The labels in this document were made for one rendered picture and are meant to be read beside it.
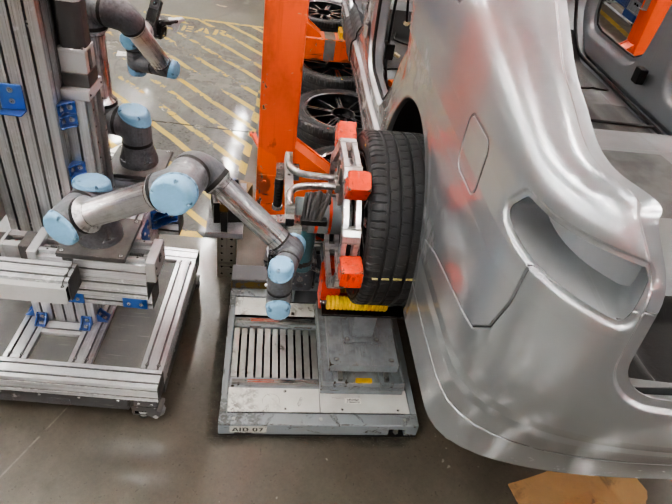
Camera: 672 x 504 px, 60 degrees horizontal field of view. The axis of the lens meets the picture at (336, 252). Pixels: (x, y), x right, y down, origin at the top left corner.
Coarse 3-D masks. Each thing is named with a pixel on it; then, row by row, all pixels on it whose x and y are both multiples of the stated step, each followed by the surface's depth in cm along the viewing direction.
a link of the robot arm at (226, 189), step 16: (208, 160) 166; (224, 176) 170; (208, 192) 171; (224, 192) 171; (240, 192) 173; (240, 208) 173; (256, 208) 175; (256, 224) 176; (272, 224) 177; (272, 240) 178; (288, 240) 180; (304, 240) 186
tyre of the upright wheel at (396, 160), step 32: (384, 160) 193; (416, 160) 195; (384, 192) 189; (416, 192) 190; (384, 224) 188; (416, 224) 190; (384, 256) 192; (416, 256) 193; (352, 288) 217; (384, 288) 200
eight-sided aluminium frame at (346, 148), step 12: (348, 144) 209; (336, 156) 222; (348, 156) 221; (348, 168) 195; (360, 168) 196; (348, 204) 193; (360, 204) 193; (348, 216) 192; (360, 216) 193; (348, 228) 192; (360, 228) 193; (324, 240) 244; (336, 240) 242; (348, 240) 193; (360, 240) 194; (324, 252) 240; (336, 252) 239; (336, 264) 203; (336, 276) 203; (336, 288) 225
